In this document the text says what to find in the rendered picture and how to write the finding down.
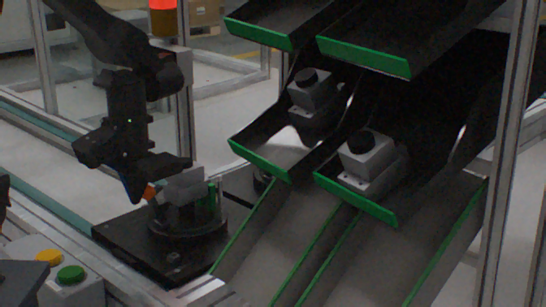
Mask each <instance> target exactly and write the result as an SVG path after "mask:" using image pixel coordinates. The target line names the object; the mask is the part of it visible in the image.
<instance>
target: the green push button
mask: <svg viewBox="0 0 546 307"><path fill-rule="evenodd" d="M57 276H58V281H59V282H60V283H61V284H65V285H69V284H75V283H77V282H79V281H81V280H82V279H83V278H84V276H85V271H84V268H82V267H81V266H66V267H64V268H62V269H61V270H60V271H59V272H58V273H57Z"/></svg>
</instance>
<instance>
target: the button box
mask: <svg viewBox="0 0 546 307"><path fill-rule="evenodd" d="M45 249H57V250H59V251H60V252H61V253H62V260H61V261H60V262H59V263H58V264H57V265H53V266H51V267H50V271H51V272H50V274H49V276H48V277H47V279H46V280H45V282H44V284H43V285H42V286H41V288H39V290H38V291H37V301H38V304H39V305H40V306H41V307H106V298H105V291H104V283H103V278H102V277H101V276H99V275H98V274H96V273H95V272H94V271H92V270H90V269H89V268H88V267H86V266H85V265H84V264H83V263H82V262H80V261H79V260H77V259H76V258H74V257H73V256H71V255H70V254H69V253H67V252H65V251H64V250H63V249H61V248H60V247H59V246H57V245H56V244H55V243H54V242H52V241H51V240H49V239H48V238H46V237H45V236H44V235H42V234H41V233H40V232H35V233H32V234H31V235H28V236H25V237H22V238H19V239H17V240H15V241H12V242H10V243H8V244H3V245H1V246H0V253H1V258H2V260H24V261H35V255H36V254H37V253H39V252H40V251H42V250H45ZM66 266H81V267H82V268H84V278H83V279H82V280H81V281H79V282H77V283H75V284H69V285H65V284H61V283H60V282H59V281H58V276H57V273H58V272H59V271H60V270H61V269H62V268H64V267H66Z"/></svg>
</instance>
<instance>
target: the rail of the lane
mask: <svg viewBox="0 0 546 307"><path fill-rule="evenodd" d="M9 198H10V203H11V208H10V207H6V209H7V212H6V220H5V222H4V223H3V224H2V230H1V235H0V243H2V244H8V243H10V242H12V241H15V240H17V239H19V238H22V237H25V236H28V235H31V234H32V233H35V232H40V233H41V234H42V235H44V236H45V237H46V238H48V239H49V240H51V241H52V242H54V243H55V244H56V245H57V246H59V247H60V248H61V249H63V250H64V251H65V252H67V253H69V254H70V255H71V256H73V257H74V258H76V259H77V260H79V261H80V262H82V263H83V264H84V265H85V266H86V267H88V268H89V269H90V270H92V271H94V272H95V273H96V274H98V275H99V276H101V277H102V278H103V283H104V291H105V298H106V307H188V306H187V305H186V304H185V303H184V302H182V301H180V300H179V299H177V298H176V297H174V296H173V295H172V294H169V293H168V291H166V290H165V289H163V288H161V287H160V286H158V285H157V284H156V283H154V282H153V281H151V280H150V279H147V278H146V277H145V276H143V275H141V274H140V273H138V272H137V271H138V269H137V261H136V260H134V259H133V258H131V257H129V256H128V255H126V254H125V253H122V252H121V251H119V250H118V249H113V250H112V254H110V253H108V252H107V251H105V250H104V249H102V248H100V247H99V245H97V244H95V243H94V242H92V241H91V240H90V239H87V238H86V237H85V236H83V235H81V234H80V233H79V232H78V231H76V230H74V229H73V228H71V227H69V226H68V225H66V224H65V223H64V222H63V221H61V220H60V219H58V218H56V217H55V216H53V215H52V214H50V213H48V212H47V211H45V210H43V209H42V208H41V207H40V206H38V205H36V204H35V203H32V201H30V200H29V199H28V198H27V197H25V196H23V195H22V194H20V193H19V192H16V191H15V190H14V189H12V188H10V189H9Z"/></svg>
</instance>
